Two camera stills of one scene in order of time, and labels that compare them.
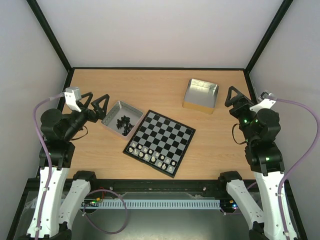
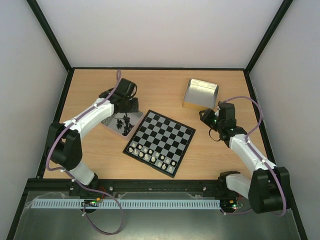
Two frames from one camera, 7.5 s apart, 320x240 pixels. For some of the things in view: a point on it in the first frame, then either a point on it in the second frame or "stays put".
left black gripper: (95, 117) to (135, 108)
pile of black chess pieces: (125, 123) stays put
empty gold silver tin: (201, 96) stays put
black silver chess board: (160, 142) stays put
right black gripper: (237, 105) to (208, 117)
